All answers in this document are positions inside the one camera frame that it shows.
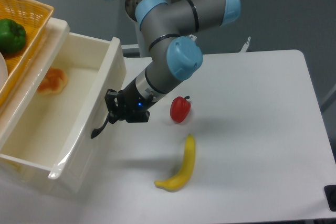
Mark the red toy bell pepper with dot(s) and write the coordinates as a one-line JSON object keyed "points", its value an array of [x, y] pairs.
{"points": [[180, 108]]}

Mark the yellow woven basket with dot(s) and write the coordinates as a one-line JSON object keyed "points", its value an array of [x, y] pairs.
{"points": [[29, 19]]}

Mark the black object at table corner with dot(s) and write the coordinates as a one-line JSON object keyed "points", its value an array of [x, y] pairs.
{"points": [[330, 193]]}

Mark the black top drawer handle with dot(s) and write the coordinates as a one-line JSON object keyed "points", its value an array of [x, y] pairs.
{"points": [[97, 131]]}

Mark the orange toy bread roll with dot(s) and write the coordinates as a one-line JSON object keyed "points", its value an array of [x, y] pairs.
{"points": [[53, 82]]}

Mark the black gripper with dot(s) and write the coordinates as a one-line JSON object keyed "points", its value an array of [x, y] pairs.
{"points": [[126, 104]]}

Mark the yellow toy banana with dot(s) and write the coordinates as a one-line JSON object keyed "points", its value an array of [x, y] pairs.
{"points": [[181, 178]]}

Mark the green toy bell pepper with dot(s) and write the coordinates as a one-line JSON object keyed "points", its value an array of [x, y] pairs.
{"points": [[11, 35]]}

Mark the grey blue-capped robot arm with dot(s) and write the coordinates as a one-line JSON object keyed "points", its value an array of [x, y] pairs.
{"points": [[166, 28]]}

